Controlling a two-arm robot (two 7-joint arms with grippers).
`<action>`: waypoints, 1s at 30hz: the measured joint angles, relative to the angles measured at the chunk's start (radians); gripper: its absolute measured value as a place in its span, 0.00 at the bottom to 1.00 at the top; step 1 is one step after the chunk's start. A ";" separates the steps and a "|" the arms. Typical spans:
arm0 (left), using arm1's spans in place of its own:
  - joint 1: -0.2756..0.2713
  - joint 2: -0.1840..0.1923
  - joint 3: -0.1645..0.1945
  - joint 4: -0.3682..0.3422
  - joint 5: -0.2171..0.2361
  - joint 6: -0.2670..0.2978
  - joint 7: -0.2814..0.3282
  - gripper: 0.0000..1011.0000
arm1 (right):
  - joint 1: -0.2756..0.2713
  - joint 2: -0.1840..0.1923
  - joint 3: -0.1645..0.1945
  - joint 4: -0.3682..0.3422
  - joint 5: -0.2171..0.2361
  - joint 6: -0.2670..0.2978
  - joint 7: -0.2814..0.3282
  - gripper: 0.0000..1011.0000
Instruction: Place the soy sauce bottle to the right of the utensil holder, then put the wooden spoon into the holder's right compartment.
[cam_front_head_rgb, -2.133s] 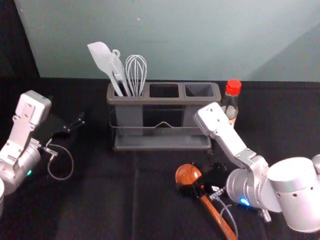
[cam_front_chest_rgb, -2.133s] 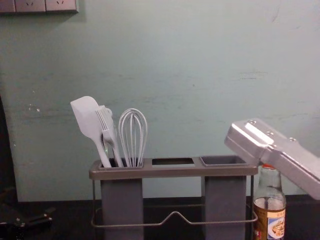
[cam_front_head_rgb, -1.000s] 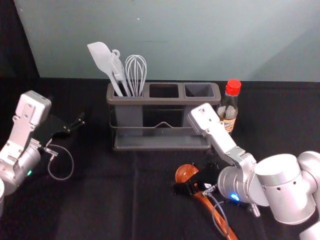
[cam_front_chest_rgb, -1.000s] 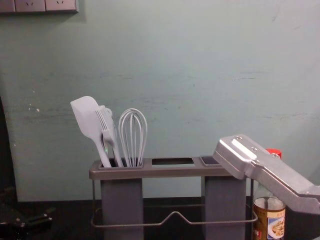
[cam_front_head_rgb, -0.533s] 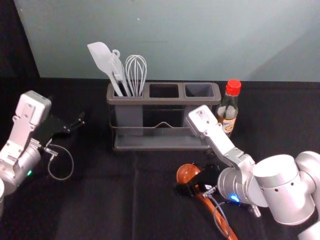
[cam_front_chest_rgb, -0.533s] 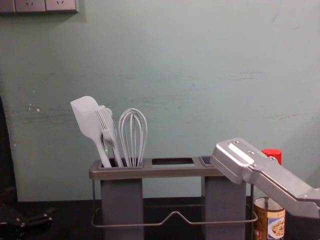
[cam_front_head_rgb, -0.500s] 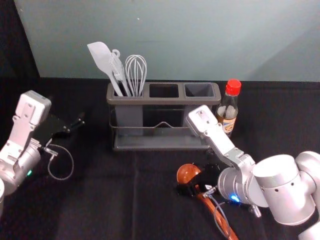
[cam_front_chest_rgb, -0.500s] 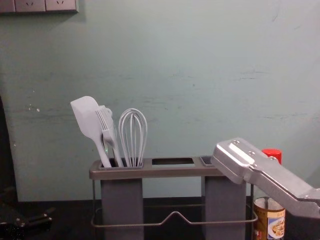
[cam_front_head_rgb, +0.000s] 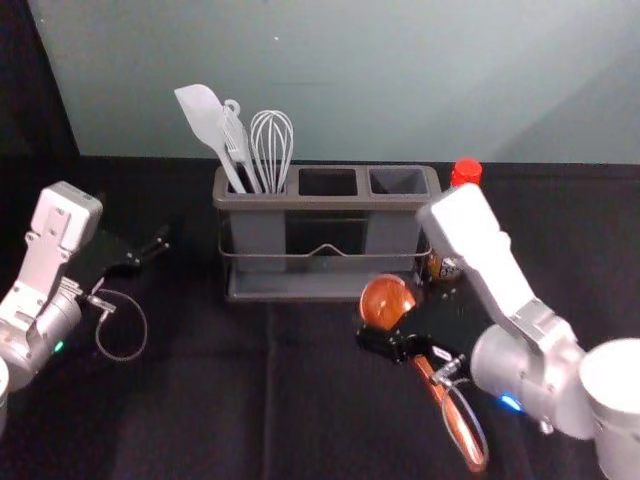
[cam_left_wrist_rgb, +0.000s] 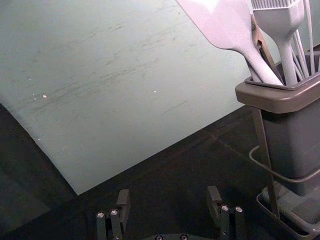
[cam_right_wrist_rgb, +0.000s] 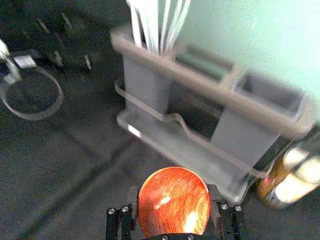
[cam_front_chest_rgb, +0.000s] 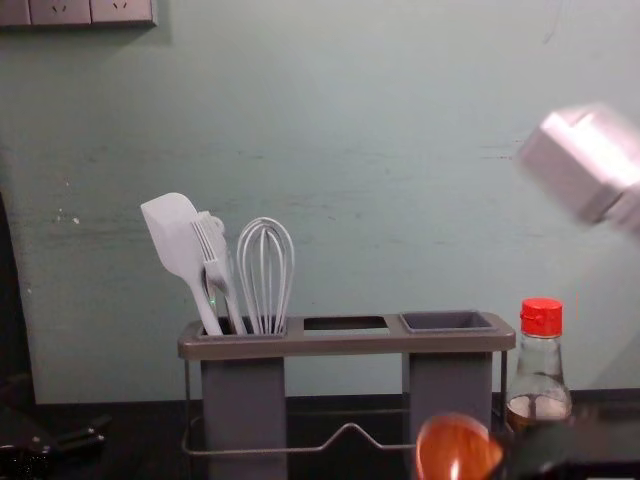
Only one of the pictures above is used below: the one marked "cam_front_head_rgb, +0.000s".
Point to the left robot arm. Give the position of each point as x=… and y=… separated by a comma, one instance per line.
x=47, y=260

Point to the black table cloth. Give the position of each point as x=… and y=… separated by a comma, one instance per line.
x=280, y=390

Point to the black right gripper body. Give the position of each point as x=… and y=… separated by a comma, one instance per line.
x=445, y=330

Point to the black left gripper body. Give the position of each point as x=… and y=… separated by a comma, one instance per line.
x=107, y=255

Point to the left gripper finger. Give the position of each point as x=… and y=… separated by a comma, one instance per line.
x=156, y=237
x=152, y=253

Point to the black hanging drape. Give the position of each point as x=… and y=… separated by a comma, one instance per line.
x=25, y=90

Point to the grey utensil rack, steel bars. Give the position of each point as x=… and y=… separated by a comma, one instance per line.
x=325, y=200

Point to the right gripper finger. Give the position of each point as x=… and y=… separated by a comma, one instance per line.
x=380, y=343
x=417, y=345

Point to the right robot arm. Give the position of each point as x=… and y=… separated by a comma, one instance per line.
x=520, y=320

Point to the grey slotted turner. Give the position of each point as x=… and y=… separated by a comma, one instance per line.
x=234, y=132

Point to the red-capped sauce bottle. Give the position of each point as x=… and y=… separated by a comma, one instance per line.
x=466, y=173

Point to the grey silicone spatula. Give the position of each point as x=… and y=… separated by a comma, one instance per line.
x=200, y=110

